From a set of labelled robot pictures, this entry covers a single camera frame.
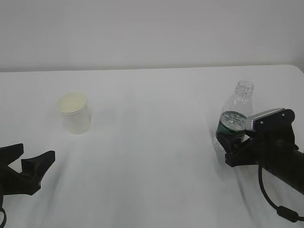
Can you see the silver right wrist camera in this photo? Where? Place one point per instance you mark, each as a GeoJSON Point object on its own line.
{"type": "Point", "coordinates": [269, 120]}

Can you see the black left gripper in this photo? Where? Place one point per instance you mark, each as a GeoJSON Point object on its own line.
{"type": "Point", "coordinates": [28, 182]}

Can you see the clear water bottle green label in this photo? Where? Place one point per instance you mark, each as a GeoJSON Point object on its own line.
{"type": "Point", "coordinates": [236, 109]}

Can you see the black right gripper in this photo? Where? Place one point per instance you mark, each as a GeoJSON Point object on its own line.
{"type": "Point", "coordinates": [270, 152]}

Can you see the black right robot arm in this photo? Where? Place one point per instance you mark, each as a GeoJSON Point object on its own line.
{"type": "Point", "coordinates": [294, 177]}

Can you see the white paper cup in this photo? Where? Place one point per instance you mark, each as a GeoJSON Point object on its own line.
{"type": "Point", "coordinates": [74, 112]}

